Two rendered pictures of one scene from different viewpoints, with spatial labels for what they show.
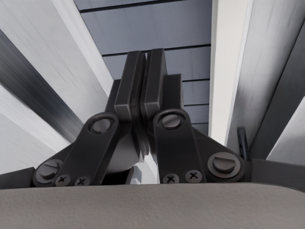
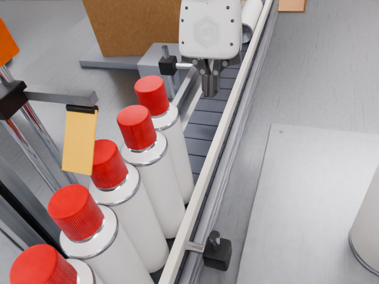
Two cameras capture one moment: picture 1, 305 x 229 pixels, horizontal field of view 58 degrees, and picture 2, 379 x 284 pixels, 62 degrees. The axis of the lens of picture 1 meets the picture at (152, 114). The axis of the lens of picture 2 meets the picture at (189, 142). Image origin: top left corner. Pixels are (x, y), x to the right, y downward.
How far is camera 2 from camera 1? 0.63 m
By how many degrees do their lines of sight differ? 101
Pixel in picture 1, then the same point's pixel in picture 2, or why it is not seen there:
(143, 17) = (209, 114)
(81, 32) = (188, 115)
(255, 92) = (240, 215)
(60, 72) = not seen: hidden behind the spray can
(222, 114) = (223, 124)
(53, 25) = not seen: hidden behind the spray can
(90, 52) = (184, 121)
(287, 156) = (260, 256)
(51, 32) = not seen: hidden behind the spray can
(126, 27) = (202, 115)
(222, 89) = (226, 112)
